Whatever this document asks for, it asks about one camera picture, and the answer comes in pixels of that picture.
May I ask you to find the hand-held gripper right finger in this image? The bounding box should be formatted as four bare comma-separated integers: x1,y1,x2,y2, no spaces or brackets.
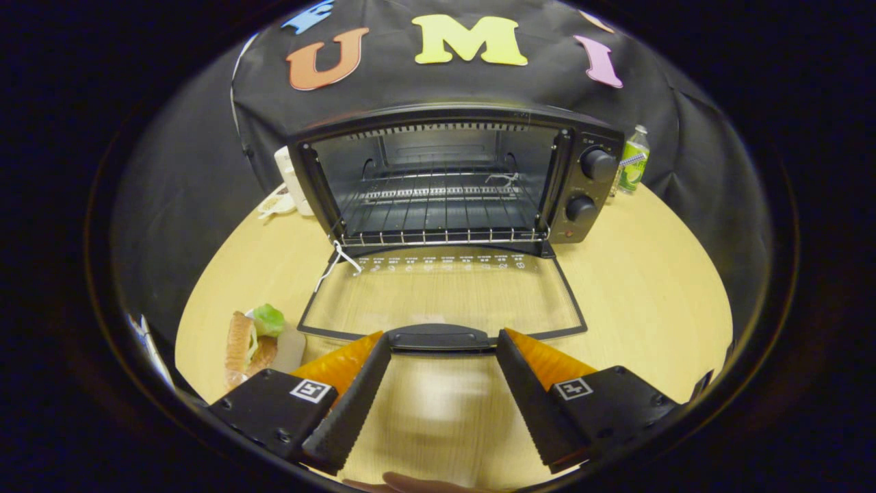
494,327,685,475

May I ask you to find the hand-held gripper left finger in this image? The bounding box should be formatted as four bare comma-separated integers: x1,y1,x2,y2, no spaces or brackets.
207,331,392,477

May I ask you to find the lettuce sandwich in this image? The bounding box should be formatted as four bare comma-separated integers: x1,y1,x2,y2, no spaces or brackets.
224,303,305,391

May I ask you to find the black toaster oven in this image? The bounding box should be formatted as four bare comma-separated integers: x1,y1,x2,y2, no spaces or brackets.
287,103,625,353

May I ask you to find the white slot toaster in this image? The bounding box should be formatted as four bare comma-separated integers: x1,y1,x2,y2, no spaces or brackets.
274,146,315,218

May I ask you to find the small white snack dish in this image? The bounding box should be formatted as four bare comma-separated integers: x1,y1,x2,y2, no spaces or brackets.
258,184,296,221

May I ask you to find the green drink bottle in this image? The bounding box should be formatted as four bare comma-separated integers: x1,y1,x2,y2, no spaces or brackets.
616,125,651,196

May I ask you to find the wire oven rack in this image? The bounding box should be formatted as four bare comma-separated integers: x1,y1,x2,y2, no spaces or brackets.
335,168,548,247

